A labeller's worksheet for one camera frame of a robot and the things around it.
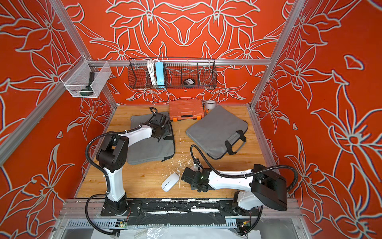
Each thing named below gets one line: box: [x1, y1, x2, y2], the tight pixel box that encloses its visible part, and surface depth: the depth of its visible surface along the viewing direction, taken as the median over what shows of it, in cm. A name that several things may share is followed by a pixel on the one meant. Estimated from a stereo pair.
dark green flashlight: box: [80, 71, 95, 97], surface depth 81 cm
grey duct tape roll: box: [204, 100, 217, 110], surface depth 119 cm
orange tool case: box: [168, 99, 205, 122], surface depth 113 cm
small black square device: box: [184, 78, 195, 86], surface depth 97 cm
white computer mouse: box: [161, 172, 181, 193], surface depth 81 cm
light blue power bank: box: [155, 61, 165, 89], surface depth 91 cm
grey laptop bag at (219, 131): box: [186, 105, 249, 160], surface depth 101 cm
